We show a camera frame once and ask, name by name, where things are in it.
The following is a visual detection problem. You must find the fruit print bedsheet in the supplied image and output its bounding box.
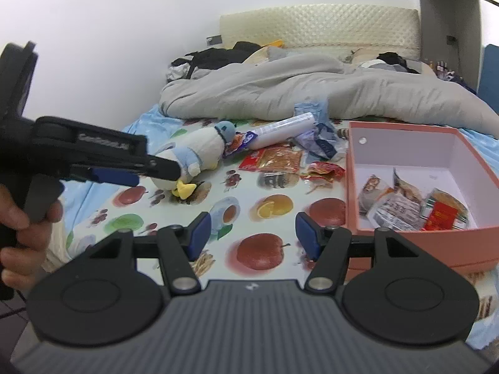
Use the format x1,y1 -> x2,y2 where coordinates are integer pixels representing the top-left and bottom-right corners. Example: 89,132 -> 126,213
41,103 -> 499,351

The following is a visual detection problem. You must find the clear printed snack packet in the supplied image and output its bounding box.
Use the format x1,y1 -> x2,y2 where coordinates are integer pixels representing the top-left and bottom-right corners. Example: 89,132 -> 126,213
392,167 -> 425,203

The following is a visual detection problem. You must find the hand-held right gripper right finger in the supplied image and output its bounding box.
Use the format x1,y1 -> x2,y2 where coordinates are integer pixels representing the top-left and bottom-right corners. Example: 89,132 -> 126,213
295,212 -> 419,293

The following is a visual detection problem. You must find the grey duvet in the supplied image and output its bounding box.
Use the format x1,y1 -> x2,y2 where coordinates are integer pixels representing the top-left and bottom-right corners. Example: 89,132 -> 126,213
159,52 -> 497,139

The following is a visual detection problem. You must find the blue white snack packet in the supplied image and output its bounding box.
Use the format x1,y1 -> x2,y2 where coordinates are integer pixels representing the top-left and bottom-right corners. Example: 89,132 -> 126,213
224,132 -> 258,158

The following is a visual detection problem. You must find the dark snack packet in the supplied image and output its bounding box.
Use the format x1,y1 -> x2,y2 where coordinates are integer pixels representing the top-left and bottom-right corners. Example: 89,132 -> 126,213
259,171 -> 301,188

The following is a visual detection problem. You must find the clear red label snack packet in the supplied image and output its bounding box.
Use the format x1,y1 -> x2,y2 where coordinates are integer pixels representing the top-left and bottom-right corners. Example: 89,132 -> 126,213
366,194 -> 425,230

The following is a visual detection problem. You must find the white blue plush duck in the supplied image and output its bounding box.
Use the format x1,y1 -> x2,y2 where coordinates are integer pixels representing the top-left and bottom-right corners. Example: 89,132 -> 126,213
150,121 -> 237,199

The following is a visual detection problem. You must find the black garment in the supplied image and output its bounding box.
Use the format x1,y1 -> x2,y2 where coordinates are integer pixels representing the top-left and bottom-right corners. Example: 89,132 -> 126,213
376,51 -> 419,74

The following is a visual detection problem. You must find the blue chair back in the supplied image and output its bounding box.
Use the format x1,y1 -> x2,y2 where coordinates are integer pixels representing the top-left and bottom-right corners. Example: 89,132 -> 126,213
477,44 -> 499,98

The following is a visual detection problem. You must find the white plastic bottle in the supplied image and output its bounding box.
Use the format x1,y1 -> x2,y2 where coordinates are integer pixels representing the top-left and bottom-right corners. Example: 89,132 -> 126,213
246,112 -> 316,151

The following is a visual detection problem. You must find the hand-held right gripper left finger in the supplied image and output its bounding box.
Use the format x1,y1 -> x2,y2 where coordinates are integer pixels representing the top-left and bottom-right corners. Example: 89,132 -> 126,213
88,211 -> 213,295

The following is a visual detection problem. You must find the navy print plastic bag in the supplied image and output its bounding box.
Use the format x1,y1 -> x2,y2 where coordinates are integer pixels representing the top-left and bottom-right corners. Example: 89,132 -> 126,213
294,122 -> 346,162

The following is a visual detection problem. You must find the red orange snack packet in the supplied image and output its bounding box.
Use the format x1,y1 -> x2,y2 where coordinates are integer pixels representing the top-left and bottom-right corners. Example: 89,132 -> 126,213
239,149 -> 269,172

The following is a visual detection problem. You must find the group of small bottles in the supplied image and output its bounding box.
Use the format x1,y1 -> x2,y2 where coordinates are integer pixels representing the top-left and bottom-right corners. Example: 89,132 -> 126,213
425,59 -> 461,82

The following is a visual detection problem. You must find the black clothing pile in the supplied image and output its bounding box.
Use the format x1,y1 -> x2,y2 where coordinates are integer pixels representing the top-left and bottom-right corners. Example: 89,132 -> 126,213
169,41 -> 266,80

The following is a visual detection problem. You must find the brown sticks snack packet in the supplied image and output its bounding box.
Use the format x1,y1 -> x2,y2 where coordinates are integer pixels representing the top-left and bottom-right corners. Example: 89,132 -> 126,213
259,146 -> 304,174

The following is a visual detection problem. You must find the person's left hand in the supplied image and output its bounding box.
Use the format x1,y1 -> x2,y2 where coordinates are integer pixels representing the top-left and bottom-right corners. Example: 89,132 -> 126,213
0,183 -> 64,294

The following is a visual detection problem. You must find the grey built-in cabinet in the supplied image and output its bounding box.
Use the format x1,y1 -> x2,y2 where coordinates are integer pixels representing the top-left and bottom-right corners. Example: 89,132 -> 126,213
415,0 -> 499,90

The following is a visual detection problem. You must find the pink cardboard box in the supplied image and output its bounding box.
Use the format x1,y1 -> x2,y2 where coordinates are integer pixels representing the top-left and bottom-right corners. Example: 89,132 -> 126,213
345,121 -> 499,281

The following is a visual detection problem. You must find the silver brown snack packet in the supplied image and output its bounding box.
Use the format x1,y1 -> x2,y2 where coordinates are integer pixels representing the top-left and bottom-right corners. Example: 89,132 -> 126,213
359,175 -> 394,215

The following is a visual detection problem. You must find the crinkled red snack packet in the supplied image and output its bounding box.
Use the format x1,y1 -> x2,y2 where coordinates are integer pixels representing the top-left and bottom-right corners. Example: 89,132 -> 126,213
300,161 -> 346,195

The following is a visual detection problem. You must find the light blue plastic packet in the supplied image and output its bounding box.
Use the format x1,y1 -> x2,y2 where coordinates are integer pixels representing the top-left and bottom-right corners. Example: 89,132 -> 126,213
294,101 -> 330,119

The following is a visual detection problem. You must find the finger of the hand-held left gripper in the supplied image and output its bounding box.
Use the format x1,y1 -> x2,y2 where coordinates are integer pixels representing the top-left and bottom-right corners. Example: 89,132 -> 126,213
70,165 -> 141,188
134,155 -> 182,182

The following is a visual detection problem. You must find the cream quilted headboard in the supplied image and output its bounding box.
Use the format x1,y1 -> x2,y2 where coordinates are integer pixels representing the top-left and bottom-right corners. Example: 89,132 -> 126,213
219,5 -> 422,63

